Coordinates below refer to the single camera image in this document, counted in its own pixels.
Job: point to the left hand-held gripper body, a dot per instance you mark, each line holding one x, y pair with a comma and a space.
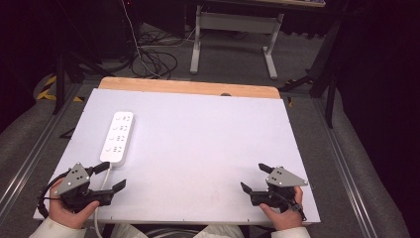
74, 181

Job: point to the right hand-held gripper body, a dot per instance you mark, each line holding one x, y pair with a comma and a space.
284, 178

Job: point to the person's left hand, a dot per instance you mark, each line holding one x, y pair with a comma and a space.
67, 216

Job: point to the person's right hand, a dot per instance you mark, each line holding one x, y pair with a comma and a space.
286, 219

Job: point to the white power strip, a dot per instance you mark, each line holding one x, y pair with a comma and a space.
117, 139

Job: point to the person's legs in light clothing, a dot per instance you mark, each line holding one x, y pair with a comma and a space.
132, 231

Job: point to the white board table cover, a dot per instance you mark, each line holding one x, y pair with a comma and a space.
198, 148

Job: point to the black metal stand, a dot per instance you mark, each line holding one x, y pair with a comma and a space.
60, 82
325, 76

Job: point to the yellow and black floor tape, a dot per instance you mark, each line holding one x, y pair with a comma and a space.
46, 89

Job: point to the aluminium floor rail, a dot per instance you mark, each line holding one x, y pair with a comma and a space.
36, 152
343, 172

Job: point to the white metal desk frame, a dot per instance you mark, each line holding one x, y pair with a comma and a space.
237, 21

